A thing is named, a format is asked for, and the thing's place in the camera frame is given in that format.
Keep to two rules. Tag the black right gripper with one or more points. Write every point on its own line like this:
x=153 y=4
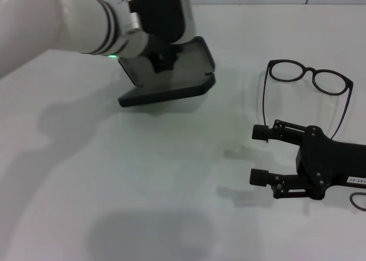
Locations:
x=328 y=163

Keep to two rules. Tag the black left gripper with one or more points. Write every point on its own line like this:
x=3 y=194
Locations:
x=163 y=57

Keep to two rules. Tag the black glasses case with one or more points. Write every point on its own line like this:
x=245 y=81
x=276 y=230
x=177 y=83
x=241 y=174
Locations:
x=171 y=92

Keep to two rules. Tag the black round-frame glasses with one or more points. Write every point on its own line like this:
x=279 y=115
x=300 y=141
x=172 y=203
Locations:
x=310 y=70

